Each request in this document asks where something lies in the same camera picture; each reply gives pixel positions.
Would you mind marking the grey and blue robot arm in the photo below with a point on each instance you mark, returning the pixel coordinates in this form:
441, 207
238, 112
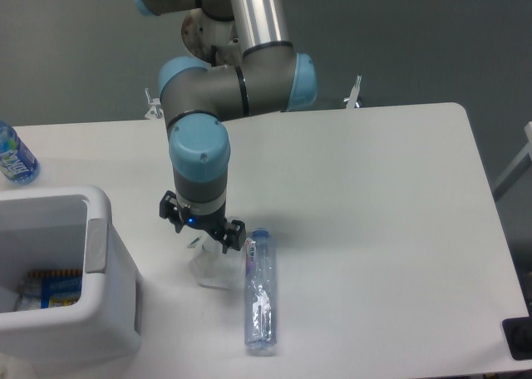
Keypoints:
198, 96

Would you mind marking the blue labelled drink bottle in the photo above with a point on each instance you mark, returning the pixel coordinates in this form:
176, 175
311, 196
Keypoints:
18, 164

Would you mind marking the white plastic wrapper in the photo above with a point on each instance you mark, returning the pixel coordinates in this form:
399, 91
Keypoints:
212, 268

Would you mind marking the white metal base frame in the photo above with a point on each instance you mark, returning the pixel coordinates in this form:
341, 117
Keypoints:
352, 101

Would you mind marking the white metal frame at right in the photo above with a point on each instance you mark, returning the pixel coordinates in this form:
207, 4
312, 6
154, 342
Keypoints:
515, 169

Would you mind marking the blue yellow snack packet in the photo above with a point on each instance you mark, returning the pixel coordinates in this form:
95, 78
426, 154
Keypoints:
53, 288

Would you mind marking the clear plastic bottle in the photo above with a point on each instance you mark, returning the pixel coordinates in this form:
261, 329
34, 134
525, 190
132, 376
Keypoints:
260, 291

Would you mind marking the white plastic trash can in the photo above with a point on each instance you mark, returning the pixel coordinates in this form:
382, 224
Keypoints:
67, 228

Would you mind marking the black clamp at table edge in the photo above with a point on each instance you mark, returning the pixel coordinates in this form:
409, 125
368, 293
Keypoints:
518, 336

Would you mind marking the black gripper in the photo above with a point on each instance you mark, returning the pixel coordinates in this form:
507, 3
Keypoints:
229, 234

